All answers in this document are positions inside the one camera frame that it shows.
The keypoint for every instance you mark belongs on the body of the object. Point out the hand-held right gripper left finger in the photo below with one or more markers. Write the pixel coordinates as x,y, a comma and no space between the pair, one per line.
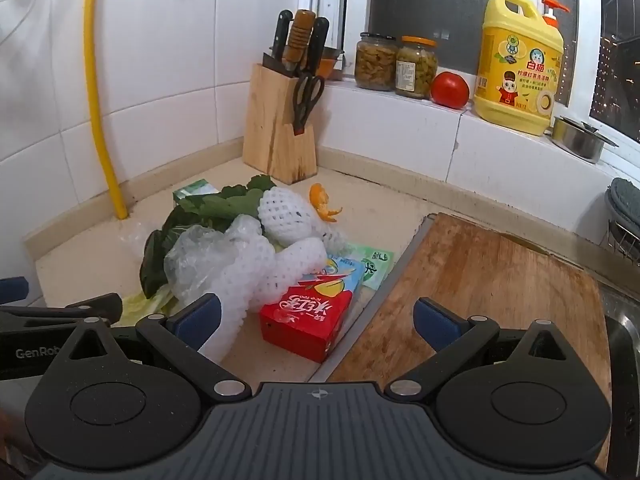
195,317

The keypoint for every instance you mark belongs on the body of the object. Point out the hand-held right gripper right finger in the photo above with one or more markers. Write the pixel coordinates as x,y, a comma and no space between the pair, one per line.
435,322

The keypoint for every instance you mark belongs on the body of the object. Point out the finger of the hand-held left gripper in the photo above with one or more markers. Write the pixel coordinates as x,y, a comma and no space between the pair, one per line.
12,290
50,312

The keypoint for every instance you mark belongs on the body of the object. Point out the clear plastic bag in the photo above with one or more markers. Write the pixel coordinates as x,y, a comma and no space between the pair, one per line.
195,260

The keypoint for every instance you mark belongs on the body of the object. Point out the green leafy vegetable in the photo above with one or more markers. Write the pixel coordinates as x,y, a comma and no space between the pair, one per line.
210,205

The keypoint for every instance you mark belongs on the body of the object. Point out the green white carton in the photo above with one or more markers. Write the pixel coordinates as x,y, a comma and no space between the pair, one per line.
192,191

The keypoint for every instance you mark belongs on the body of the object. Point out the orange peel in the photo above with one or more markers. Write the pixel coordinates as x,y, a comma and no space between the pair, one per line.
320,200

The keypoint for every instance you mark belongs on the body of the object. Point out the pale cabbage leaf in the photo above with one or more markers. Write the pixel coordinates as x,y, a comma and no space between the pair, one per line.
150,302

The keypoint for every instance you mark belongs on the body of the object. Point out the white foam fruit net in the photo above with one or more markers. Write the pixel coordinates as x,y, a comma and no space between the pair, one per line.
287,215
240,295

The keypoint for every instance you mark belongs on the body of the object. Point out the wooden cutting board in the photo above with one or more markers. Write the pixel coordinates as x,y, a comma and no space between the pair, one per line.
500,280

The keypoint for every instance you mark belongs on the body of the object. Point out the green white packet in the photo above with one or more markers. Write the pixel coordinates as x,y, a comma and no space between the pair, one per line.
375,267

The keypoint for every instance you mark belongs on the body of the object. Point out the blue yellow packet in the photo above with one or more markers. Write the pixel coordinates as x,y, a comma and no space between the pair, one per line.
345,275

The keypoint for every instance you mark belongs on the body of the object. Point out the red drink carton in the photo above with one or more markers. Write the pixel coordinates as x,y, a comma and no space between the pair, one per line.
300,330

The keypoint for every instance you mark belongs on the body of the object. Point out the wooden knife block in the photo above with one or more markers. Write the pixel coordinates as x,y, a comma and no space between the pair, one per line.
272,125

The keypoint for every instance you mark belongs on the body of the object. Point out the yellow pipe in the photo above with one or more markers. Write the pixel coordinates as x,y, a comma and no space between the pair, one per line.
95,85

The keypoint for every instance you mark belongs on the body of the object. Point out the grey bowl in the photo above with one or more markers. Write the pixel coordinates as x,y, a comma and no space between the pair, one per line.
625,200

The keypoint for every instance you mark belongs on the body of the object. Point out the red tomato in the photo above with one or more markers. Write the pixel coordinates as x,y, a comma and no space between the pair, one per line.
450,90

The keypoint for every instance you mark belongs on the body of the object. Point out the steel pot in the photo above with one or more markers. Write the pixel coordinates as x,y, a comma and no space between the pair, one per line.
580,140

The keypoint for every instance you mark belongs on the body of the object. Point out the black scissors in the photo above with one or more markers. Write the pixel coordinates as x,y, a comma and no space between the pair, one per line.
305,95

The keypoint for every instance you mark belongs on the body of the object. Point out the orange lid pickle jar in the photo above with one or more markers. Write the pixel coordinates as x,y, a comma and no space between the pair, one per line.
416,70

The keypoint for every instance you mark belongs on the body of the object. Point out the yellow detergent bottle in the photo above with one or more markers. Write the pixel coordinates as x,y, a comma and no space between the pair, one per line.
515,70

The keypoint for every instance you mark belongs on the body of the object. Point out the dark lid pickle jar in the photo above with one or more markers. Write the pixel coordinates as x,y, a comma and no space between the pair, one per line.
376,62

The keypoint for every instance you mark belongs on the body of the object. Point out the frosted glass window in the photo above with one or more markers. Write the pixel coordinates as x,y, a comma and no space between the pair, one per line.
440,0

